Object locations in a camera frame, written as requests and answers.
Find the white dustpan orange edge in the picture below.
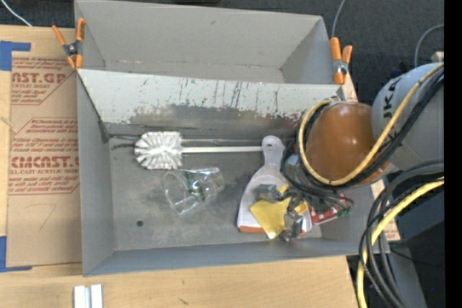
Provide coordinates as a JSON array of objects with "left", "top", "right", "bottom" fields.
[{"left": 236, "top": 135, "right": 313, "bottom": 236}]

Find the white toilet brush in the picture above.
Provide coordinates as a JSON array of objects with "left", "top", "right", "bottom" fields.
[{"left": 134, "top": 131, "right": 265, "bottom": 171}]

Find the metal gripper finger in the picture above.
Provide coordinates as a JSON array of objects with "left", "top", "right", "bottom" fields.
[
  {"left": 280, "top": 209, "right": 305, "bottom": 242},
  {"left": 253, "top": 183, "right": 286, "bottom": 203}
]

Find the brown cardboard board red print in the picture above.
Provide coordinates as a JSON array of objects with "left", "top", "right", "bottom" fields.
[{"left": 0, "top": 24, "right": 84, "bottom": 273}]

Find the red white-dotted packet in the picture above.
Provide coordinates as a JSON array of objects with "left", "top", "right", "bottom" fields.
[{"left": 309, "top": 198, "right": 344, "bottom": 226}]

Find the yellow cloth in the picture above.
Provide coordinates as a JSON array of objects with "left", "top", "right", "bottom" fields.
[{"left": 249, "top": 185, "right": 308, "bottom": 239}]

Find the clear glass cup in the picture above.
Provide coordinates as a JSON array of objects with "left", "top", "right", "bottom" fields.
[{"left": 162, "top": 167, "right": 226, "bottom": 216}]

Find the grey metal bin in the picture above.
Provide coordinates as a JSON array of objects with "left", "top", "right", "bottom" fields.
[{"left": 74, "top": 0, "right": 380, "bottom": 277}]

